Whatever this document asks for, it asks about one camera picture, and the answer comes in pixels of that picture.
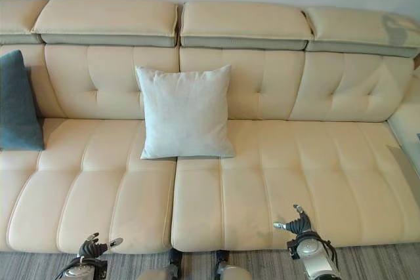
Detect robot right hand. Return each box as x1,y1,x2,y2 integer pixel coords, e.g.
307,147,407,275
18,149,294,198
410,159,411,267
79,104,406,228
272,204,313,237

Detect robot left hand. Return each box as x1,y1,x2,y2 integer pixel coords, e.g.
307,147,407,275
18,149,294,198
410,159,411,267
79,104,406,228
77,231,124,258

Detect cream leather sofa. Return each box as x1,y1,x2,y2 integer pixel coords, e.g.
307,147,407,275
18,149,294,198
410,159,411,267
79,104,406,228
0,0,420,255

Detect cream sofa headrest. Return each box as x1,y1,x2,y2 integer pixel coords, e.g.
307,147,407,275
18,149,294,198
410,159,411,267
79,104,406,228
30,0,180,47
304,5,417,58
0,0,49,45
179,0,311,50

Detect robot left leg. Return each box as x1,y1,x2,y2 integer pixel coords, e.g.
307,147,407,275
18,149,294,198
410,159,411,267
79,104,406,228
136,249,185,280

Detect robot leg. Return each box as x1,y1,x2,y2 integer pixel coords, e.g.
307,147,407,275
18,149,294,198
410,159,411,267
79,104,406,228
136,249,185,280
214,250,254,280

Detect robot right leg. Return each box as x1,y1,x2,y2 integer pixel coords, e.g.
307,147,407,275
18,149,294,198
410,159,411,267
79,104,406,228
214,250,254,280

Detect grey striped rug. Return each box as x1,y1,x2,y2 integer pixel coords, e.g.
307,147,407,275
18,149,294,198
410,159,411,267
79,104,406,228
0,242,420,280

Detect teal square cushion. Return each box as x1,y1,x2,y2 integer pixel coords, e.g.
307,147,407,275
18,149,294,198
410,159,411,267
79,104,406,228
0,49,45,152

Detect white square cushion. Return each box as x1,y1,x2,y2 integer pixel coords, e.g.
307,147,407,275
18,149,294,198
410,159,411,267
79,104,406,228
135,64,237,161

